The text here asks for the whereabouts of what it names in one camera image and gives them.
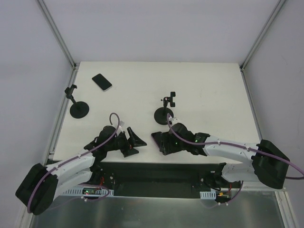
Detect black smartphone purple edge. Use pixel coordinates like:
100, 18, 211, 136
151, 132, 162, 150

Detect black phone stand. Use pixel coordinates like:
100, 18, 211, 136
65, 84, 89, 119
154, 92, 176, 125

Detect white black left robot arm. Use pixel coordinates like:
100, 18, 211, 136
15, 125, 147, 215

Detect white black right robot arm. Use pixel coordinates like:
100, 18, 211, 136
156, 123, 290, 190

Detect black smartphone silver edge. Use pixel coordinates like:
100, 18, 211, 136
92, 74, 113, 92

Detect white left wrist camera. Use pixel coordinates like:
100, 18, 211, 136
117, 121, 124, 134

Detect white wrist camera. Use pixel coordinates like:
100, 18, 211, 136
169, 116, 180, 125
117, 121, 124, 134

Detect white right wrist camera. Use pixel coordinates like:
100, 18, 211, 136
169, 116, 180, 125

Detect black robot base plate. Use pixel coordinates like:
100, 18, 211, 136
88, 162, 240, 199

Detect white cable duct left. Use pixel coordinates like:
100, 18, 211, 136
61, 187, 114, 197

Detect white cable duct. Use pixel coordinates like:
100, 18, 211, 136
61, 187, 114, 197
199, 190, 217, 200

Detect white cable duct right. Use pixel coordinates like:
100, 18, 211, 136
199, 190, 217, 200

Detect aluminium frame post left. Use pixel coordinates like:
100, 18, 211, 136
36, 0, 76, 68

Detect aluminium frame post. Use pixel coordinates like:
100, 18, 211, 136
36, 0, 76, 68
239, 0, 288, 72

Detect aluminium frame post right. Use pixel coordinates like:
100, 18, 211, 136
239, 0, 288, 72

